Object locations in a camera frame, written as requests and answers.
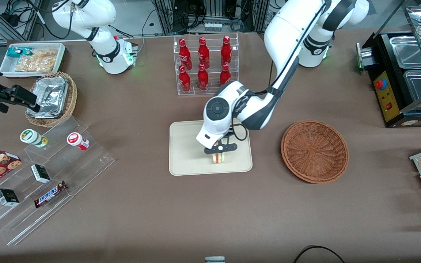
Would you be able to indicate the small black box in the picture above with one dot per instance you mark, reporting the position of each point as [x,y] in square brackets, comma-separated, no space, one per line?
[7,197]
[40,174]

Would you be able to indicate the clear acrylic bottle rack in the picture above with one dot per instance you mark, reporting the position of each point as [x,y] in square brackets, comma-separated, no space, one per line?
[213,91]

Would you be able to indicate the clear bag of chips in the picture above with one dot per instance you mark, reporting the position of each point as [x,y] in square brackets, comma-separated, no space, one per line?
[37,62]

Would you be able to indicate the white rectangular snack bin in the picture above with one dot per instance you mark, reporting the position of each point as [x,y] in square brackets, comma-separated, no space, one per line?
[7,67]

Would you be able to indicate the round brown wicker basket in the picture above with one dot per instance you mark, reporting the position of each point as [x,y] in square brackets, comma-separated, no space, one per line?
[314,151]

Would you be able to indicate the Snickers chocolate bar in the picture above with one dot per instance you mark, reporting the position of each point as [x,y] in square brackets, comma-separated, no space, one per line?
[49,194]

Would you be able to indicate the red lidded white cup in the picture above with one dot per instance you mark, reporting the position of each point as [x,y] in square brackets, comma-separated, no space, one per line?
[76,140]

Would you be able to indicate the black hot dog roller machine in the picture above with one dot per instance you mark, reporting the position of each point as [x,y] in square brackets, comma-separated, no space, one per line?
[386,98]

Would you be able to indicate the clear acrylic stepped display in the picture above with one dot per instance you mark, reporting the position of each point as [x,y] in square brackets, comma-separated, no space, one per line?
[82,164]

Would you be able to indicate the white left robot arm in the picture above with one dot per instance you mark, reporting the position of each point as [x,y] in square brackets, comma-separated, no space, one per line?
[287,29]

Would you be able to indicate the green lidded white cup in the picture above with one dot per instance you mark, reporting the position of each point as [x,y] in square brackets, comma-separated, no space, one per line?
[30,137]

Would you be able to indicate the tan oval wicker basket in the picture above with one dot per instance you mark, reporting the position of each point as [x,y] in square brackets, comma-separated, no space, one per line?
[71,98]

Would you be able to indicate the small grey device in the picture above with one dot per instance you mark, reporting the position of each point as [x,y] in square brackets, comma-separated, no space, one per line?
[215,260]

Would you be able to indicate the stacked aluminium foil containers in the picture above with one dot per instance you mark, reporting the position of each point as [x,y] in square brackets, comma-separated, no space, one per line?
[51,96]

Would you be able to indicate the cream rectangular plastic tray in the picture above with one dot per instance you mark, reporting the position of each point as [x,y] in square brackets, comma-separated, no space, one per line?
[185,153]

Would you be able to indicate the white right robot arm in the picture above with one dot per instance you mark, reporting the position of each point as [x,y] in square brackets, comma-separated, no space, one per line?
[101,44]

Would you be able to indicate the grey power strip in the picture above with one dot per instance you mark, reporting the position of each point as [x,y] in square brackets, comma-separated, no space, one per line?
[212,27]

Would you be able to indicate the teal snack packet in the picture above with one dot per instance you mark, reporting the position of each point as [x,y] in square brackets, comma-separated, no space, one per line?
[15,52]

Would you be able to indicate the triangular white bread sandwich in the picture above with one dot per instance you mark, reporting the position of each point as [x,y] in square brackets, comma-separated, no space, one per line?
[218,158]

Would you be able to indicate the aluminium frame rail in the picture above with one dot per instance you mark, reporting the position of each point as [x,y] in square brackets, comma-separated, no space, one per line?
[20,26]

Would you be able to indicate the aluminium equipment frame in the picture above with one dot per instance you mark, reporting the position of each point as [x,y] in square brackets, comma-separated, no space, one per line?
[163,18]

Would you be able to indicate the red cola bottle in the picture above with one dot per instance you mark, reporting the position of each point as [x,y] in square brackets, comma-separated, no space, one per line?
[203,79]
[226,52]
[185,54]
[185,80]
[203,54]
[225,76]

